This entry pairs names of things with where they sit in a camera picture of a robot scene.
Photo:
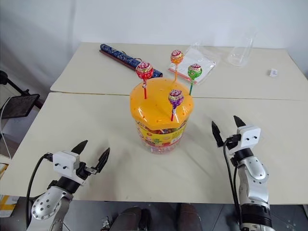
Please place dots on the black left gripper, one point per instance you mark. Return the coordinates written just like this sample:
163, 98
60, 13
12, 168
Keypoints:
83, 171

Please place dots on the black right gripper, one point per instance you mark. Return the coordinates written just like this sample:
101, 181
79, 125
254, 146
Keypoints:
233, 142

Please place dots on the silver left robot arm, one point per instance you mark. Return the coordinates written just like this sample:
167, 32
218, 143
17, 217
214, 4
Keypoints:
45, 208

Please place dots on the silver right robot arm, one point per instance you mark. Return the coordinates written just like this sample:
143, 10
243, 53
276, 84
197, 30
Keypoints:
255, 183

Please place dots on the purple wrapped lollipop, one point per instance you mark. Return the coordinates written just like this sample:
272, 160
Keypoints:
176, 97

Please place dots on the green wrapped lollipop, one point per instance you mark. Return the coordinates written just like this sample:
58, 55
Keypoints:
195, 71

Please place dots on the orange wrapped lollipop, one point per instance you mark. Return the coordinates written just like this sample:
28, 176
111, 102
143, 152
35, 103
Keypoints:
177, 56

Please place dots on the red wrapped lollipop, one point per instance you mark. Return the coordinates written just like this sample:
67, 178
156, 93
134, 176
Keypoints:
144, 71

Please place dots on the clear candy jar yellow lid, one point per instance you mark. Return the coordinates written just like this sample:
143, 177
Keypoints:
160, 113

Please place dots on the clear plastic zip bag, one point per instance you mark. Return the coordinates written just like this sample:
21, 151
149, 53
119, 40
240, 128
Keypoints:
199, 63

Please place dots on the small white block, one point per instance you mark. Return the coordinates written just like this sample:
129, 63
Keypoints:
273, 72

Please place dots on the dark rounded shape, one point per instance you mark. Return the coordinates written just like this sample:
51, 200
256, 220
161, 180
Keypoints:
132, 219
190, 216

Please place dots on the clear plastic cup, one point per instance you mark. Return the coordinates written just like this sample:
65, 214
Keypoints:
240, 51

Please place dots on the black flat panel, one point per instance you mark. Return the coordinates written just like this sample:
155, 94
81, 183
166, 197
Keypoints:
20, 106

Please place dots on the yellow cardboard box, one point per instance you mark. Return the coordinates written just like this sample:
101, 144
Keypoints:
8, 203

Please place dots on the long blue patterned box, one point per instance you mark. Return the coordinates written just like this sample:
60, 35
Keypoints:
125, 59

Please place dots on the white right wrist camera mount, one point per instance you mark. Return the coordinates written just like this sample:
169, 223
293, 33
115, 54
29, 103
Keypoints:
247, 138

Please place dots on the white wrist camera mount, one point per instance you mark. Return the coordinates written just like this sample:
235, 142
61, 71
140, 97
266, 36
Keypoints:
63, 162
247, 138

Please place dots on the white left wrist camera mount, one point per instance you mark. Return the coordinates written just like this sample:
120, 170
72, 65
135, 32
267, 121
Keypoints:
63, 162

